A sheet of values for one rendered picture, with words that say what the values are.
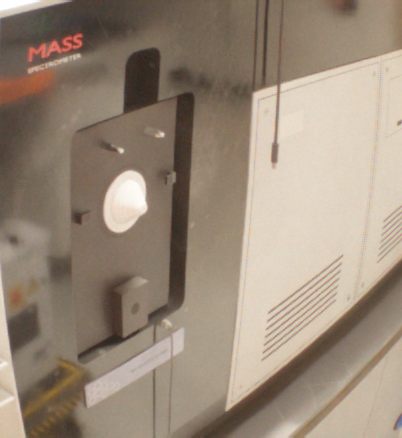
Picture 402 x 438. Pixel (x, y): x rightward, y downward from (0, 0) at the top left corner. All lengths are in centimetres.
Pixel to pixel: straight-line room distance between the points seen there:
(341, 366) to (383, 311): 22
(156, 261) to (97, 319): 10
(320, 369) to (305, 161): 43
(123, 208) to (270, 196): 29
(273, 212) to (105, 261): 31
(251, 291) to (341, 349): 42
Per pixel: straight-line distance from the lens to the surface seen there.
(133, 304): 88
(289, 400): 134
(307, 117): 110
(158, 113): 85
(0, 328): 76
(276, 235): 111
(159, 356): 97
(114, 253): 86
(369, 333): 154
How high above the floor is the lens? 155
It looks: 25 degrees down
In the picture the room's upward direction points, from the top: 3 degrees clockwise
